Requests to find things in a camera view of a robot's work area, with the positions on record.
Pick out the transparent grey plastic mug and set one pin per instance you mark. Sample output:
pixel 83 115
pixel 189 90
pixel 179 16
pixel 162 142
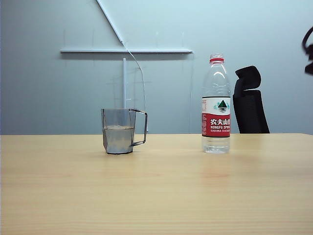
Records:
pixel 117 137

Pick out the clear red-label mineral water bottle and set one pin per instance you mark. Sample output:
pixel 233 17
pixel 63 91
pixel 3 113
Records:
pixel 216 124

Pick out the black office chair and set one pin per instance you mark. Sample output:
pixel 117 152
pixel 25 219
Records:
pixel 252 110

